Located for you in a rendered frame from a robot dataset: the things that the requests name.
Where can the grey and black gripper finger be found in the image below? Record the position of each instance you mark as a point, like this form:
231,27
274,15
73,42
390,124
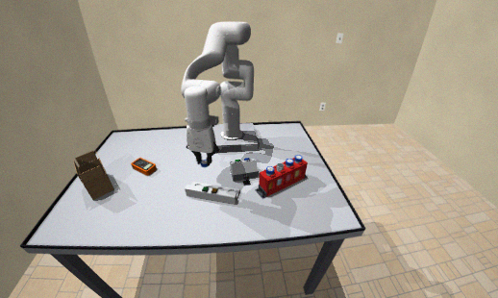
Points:
198,156
209,155

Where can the brown cardboard box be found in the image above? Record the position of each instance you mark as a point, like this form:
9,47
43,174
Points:
96,181

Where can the red tube rack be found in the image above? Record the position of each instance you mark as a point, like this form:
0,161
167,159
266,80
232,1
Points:
266,180

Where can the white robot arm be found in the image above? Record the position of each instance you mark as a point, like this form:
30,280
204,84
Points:
220,48

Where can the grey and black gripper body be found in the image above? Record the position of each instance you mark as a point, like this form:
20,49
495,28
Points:
201,140

